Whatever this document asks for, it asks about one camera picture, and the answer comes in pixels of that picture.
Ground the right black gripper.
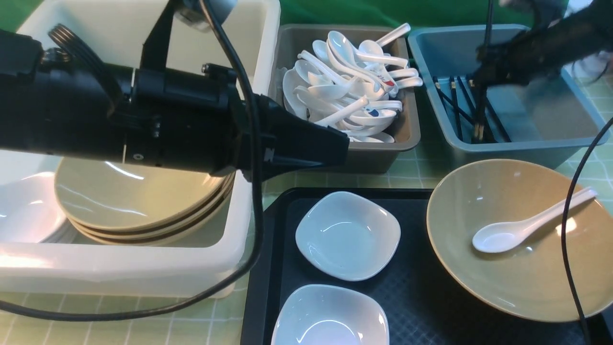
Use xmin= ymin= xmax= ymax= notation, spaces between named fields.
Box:
xmin=472 ymin=30 xmax=561 ymax=87

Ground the black chopstick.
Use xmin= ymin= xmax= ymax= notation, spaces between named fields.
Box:
xmin=471 ymin=84 xmax=486 ymax=143
xmin=473 ymin=0 xmax=493 ymax=143
xmin=449 ymin=77 xmax=464 ymax=141
xmin=456 ymin=76 xmax=477 ymax=121
xmin=486 ymin=98 xmax=511 ymax=142

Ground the white ceramic soup spoon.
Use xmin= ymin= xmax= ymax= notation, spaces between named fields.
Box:
xmin=472 ymin=186 xmax=598 ymax=253

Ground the white square dish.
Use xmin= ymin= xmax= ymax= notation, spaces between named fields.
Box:
xmin=295 ymin=191 xmax=401 ymax=282
xmin=270 ymin=284 xmax=390 ymax=345

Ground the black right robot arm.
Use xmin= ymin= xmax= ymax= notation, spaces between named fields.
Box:
xmin=472 ymin=0 xmax=613 ymax=87

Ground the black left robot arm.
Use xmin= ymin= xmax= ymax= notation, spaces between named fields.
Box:
xmin=1 ymin=0 xmax=350 ymax=184

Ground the blue-grey chopstick bin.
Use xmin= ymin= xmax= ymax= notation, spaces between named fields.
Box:
xmin=408 ymin=25 xmax=605 ymax=169

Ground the green backdrop cloth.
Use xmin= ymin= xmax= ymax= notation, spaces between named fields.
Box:
xmin=279 ymin=0 xmax=569 ymax=29

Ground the white spoon with red print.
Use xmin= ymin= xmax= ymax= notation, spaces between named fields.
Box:
xmin=327 ymin=31 xmax=398 ymax=96

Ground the white spoon long diagonal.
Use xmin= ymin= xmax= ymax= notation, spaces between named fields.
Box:
xmin=315 ymin=96 xmax=370 ymax=127

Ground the black serving tray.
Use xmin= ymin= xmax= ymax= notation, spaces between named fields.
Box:
xmin=239 ymin=187 xmax=584 ymax=345

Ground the large white plastic tub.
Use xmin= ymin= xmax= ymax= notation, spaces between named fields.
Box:
xmin=1 ymin=0 xmax=281 ymax=297

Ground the white dish in tub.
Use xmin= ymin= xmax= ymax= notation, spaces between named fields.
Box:
xmin=0 ymin=171 xmax=77 ymax=244

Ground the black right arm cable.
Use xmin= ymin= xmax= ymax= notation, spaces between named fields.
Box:
xmin=561 ymin=116 xmax=613 ymax=345

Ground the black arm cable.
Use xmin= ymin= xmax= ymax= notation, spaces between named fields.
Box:
xmin=0 ymin=0 xmax=265 ymax=322
xmin=561 ymin=116 xmax=613 ymax=345

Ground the white spoon top handle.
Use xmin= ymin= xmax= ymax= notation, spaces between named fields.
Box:
xmin=376 ymin=23 xmax=411 ymax=47

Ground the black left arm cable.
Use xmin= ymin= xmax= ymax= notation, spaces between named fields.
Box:
xmin=0 ymin=0 xmax=265 ymax=322

